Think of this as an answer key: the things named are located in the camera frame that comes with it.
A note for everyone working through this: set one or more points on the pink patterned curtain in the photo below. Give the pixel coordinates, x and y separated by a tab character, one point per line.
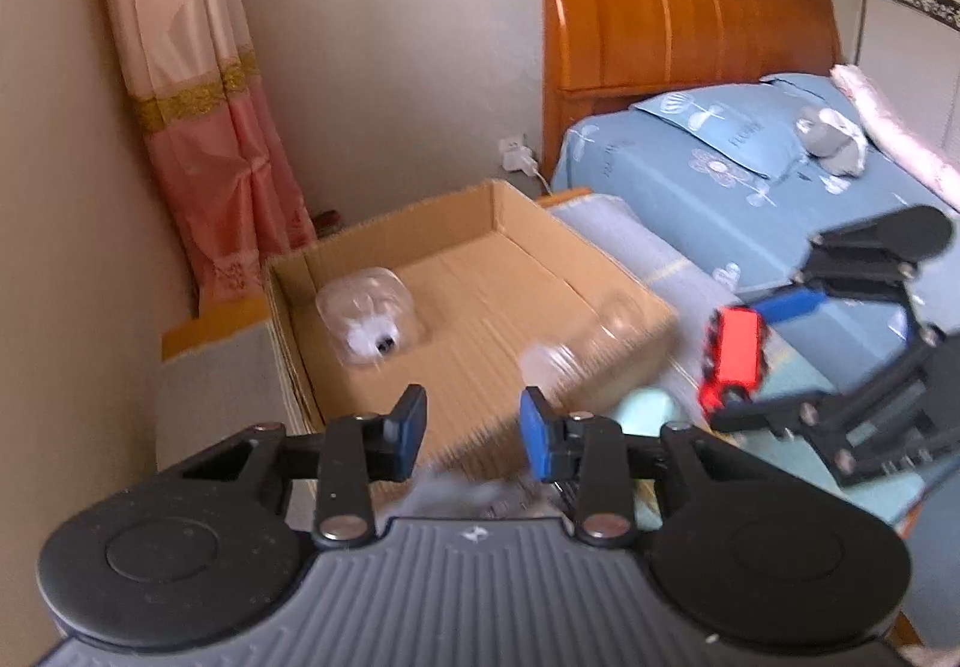
195	112

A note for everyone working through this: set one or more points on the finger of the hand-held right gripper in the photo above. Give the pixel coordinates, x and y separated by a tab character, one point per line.
780	415
795	303

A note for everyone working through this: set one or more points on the light green round lid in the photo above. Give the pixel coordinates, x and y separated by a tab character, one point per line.
649	412

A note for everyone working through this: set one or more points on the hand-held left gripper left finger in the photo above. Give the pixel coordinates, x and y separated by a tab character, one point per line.
411	434

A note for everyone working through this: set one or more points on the blue flowered bedsheet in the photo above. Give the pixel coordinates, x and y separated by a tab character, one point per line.
645	187

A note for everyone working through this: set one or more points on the brown cardboard box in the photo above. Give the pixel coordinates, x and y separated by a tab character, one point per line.
480	277

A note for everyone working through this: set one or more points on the orange wooden bed headboard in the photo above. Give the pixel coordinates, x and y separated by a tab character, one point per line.
637	14

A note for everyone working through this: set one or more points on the white wall socket with charger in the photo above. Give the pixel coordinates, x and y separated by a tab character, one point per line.
516	155

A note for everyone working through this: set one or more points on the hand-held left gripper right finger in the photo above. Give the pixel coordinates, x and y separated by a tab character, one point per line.
536	438

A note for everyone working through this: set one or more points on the red toy car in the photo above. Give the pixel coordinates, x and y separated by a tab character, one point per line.
739	352

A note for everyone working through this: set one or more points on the clear plastic cup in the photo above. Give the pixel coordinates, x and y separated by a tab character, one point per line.
577	355

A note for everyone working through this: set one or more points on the grey toy animal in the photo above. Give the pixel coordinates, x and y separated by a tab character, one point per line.
825	134

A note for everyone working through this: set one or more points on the pink fluffy cloth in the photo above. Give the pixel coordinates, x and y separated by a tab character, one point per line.
900	134

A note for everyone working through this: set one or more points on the blue flowered pillow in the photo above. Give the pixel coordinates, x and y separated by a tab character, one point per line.
720	119

